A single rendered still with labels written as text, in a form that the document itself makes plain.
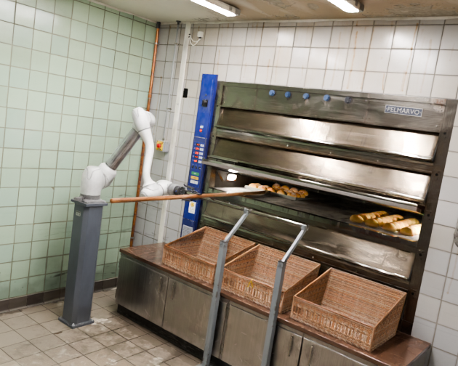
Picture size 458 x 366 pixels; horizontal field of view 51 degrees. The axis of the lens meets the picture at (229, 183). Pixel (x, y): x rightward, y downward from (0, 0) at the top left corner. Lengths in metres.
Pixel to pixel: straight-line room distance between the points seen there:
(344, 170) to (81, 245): 2.07
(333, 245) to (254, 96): 1.34
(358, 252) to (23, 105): 2.72
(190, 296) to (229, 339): 0.44
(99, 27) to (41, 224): 1.73
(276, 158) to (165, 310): 1.47
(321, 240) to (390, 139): 0.86
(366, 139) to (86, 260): 2.29
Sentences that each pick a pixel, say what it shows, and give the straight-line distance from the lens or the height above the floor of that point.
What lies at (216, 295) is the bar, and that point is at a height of 0.56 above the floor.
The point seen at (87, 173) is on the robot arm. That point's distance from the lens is 3.82.
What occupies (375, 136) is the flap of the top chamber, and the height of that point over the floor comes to 1.82.
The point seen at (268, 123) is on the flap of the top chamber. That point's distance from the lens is 3.81.
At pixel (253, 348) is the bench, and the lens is 3.40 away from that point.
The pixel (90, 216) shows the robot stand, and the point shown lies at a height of 0.90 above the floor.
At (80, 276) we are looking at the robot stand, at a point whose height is 0.42.
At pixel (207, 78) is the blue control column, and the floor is 2.11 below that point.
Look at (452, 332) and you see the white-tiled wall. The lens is 3.37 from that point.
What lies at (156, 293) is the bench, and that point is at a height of 0.35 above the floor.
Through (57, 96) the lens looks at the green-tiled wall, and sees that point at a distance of 4.18.
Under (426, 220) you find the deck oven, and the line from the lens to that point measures 3.29.
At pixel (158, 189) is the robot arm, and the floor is 1.19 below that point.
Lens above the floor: 1.76
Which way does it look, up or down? 7 degrees down
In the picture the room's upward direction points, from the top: 8 degrees clockwise
